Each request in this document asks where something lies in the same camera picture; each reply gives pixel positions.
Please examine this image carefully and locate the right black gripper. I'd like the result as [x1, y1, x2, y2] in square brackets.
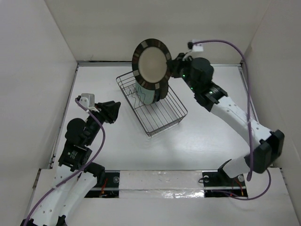
[168, 52, 199, 93]

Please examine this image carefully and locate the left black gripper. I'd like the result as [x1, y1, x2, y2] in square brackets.
[85, 100, 120, 145]

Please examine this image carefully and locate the dark striped rim plate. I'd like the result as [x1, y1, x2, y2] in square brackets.
[132, 38, 171, 90]

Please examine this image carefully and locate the grey tree pattern plate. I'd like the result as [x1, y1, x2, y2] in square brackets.
[154, 82, 168, 102]

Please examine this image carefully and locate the green flower plate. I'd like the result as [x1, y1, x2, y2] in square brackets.
[135, 82, 155, 105]

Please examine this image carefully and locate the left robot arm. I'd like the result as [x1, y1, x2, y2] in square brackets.
[21, 96, 121, 226]

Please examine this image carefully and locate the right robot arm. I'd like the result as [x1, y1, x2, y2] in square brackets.
[166, 53, 285, 185]

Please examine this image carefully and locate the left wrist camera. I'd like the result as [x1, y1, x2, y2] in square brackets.
[75, 93, 99, 112]

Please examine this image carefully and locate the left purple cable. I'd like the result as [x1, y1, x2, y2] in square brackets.
[22, 98, 106, 226]

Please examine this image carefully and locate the purple cable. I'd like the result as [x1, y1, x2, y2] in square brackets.
[195, 40, 272, 200]
[22, 98, 106, 226]

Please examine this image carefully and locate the wire dish rack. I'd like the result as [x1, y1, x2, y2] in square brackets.
[116, 72, 188, 137]

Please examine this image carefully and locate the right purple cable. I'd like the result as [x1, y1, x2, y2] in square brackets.
[195, 40, 272, 200]

